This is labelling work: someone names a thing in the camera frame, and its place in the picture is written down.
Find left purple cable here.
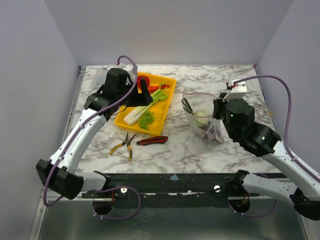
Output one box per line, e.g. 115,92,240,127
42,55,142,221

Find black metal base rail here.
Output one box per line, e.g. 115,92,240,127
79,171,261,210

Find red toy tomato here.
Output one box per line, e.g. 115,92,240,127
137,75,150,88

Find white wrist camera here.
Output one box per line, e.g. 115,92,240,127
222,79,248,101
116,63,137,82

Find toy celery bunch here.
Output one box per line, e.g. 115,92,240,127
123,88,167,126

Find clear zip top bag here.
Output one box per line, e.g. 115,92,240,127
181,90,225,144

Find green toy cabbage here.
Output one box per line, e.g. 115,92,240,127
193,111,209,128

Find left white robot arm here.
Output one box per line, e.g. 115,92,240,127
35,65,152,200

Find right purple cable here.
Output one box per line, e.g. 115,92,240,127
226,74,320,218

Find yellow plastic tray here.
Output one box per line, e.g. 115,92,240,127
114,72,177,136

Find purple cable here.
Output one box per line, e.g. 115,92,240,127
42,55,142,221
226,74,320,218

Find yellow handled pliers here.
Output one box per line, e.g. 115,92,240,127
108,131,137,162

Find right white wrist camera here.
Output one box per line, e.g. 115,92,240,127
222,79,248,101

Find red black utility knife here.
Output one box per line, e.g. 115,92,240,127
136,136,168,146

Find clear plastic screw box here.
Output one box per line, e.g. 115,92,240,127
92,68,109,89

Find red toy chili pepper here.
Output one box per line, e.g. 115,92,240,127
148,84,170,94

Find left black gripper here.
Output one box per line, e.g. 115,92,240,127
117,79,154,108

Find green toy grapes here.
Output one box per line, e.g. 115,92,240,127
138,111,155,130

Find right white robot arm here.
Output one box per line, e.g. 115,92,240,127
212,98,320,221

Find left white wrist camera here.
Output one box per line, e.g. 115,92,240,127
116,63,137,82

